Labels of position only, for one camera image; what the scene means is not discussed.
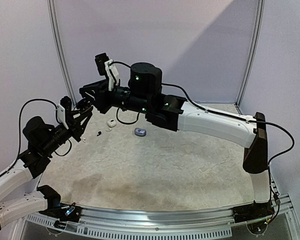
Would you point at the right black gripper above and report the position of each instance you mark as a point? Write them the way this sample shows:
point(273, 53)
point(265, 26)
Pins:
point(103, 97)

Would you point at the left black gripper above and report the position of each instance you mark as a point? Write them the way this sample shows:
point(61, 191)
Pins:
point(75, 127)

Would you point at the purple earbud charging case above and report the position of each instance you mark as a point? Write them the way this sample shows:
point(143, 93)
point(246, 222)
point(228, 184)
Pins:
point(140, 132)

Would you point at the black earbud case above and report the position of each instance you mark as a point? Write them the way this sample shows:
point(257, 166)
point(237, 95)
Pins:
point(84, 105)

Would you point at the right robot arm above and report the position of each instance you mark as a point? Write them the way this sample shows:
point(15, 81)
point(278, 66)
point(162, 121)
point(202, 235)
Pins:
point(144, 95)

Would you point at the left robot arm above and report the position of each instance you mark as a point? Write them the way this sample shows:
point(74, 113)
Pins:
point(43, 140)

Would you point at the white earbud case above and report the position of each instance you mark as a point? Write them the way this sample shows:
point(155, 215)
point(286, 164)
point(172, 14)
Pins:
point(111, 123)

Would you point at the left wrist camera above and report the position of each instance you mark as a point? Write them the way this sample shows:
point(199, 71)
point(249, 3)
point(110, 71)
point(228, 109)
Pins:
point(63, 110)

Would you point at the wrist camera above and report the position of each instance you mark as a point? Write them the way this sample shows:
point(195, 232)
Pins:
point(63, 110)
point(107, 68)

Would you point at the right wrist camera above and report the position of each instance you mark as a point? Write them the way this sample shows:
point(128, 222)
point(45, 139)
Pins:
point(107, 68)

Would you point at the left aluminium corner post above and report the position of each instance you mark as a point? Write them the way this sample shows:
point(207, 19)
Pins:
point(52, 10)

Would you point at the aluminium corner post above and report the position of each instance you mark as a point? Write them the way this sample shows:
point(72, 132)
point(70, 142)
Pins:
point(52, 10)
point(252, 51)

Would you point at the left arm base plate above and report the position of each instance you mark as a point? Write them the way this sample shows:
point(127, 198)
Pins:
point(64, 213)

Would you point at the aluminium front rail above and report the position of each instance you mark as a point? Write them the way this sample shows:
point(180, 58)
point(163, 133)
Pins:
point(205, 224)

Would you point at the right aluminium corner post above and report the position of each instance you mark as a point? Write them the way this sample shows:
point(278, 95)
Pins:
point(252, 51)

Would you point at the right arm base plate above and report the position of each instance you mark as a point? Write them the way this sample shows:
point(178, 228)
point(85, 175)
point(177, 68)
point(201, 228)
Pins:
point(252, 211)

